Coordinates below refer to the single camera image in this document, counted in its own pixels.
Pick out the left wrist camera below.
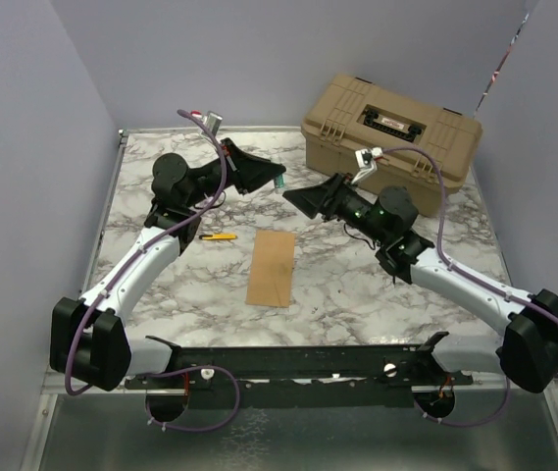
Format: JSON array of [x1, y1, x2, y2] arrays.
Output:
[[191, 110, 223, 139]]

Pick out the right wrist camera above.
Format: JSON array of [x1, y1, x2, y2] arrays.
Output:
[[350, 147, 383, 186]]

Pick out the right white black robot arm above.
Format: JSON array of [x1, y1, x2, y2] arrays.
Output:
[[283, 174, 558, 393]]

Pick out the aluminium table frame rail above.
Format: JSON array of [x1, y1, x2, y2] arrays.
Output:
[[18, 128, 558, 471]]

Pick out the yellow utility knife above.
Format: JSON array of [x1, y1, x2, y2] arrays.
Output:
[[198, 234, 237, 240]]

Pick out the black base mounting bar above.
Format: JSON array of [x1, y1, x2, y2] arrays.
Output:
[[125, 332, 473, 409]]

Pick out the green white glue stick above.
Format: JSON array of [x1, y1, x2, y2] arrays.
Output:
[[274, 175, 285, 192]]

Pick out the brown paper envelope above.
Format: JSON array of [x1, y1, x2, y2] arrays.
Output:
[[245, 230, 295, 308]]

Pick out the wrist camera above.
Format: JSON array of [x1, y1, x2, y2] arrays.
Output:
[[191, 110, 223, 139], [350, 147, 383, 186]]

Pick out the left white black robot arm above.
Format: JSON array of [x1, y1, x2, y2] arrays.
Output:
[[49, 138, 286, 394]]

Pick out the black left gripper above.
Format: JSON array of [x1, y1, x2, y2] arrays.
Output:
[[184, 137, 284, 208]]

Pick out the metal sheet front shelf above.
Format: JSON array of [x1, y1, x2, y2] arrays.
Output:
[[40, 392, 558, 470]]

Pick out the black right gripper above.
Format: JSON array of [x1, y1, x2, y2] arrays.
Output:
[[283, 170, 388, 245]]

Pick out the tan plastic tool case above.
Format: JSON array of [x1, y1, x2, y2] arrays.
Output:
[[301, 75, 482, 217]]

